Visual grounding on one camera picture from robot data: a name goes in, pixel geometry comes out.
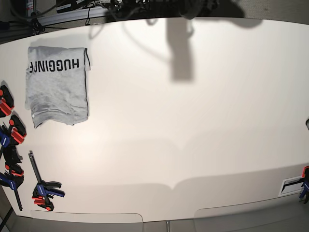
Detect grey T-shirt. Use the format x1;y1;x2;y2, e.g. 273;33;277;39
25;46;90;128

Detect aluminium rail at back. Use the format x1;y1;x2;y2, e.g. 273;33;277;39
38;7;108;26

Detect white label sticker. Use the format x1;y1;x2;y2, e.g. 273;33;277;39
279;176;304;197

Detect dark object right edge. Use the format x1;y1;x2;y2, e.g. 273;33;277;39
305;118;309;130

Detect blue clamp lower left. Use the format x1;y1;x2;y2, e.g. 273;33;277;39
0;146;24;211

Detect red black clamp top left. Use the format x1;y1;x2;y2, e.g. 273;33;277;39
0;85;14;118

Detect blue bar clamp on table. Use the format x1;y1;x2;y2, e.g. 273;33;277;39
28;151;65;211

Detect blue clamp right edge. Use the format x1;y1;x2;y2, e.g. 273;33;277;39
299;166;309;204

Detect blue red clamp middle left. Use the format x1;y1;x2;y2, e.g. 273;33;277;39
0;115;27;156

